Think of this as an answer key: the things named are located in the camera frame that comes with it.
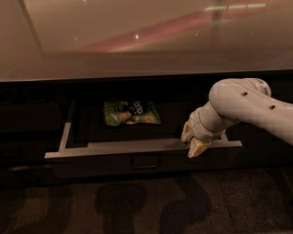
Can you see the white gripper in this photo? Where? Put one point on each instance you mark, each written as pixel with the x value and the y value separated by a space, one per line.
pixel 197 126

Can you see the dark drawer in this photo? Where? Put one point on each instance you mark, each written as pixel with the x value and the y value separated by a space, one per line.
pixel 26 150
pixel 35 117
pixel 91 148
pixel 26 176

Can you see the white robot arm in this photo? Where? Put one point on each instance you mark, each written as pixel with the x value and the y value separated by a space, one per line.
pixel 231 101

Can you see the dark cabinet door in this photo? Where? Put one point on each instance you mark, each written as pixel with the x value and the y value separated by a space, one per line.
pixel 259 148

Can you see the green snack bag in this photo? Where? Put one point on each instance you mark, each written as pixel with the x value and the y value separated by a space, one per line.
pixel 132 112

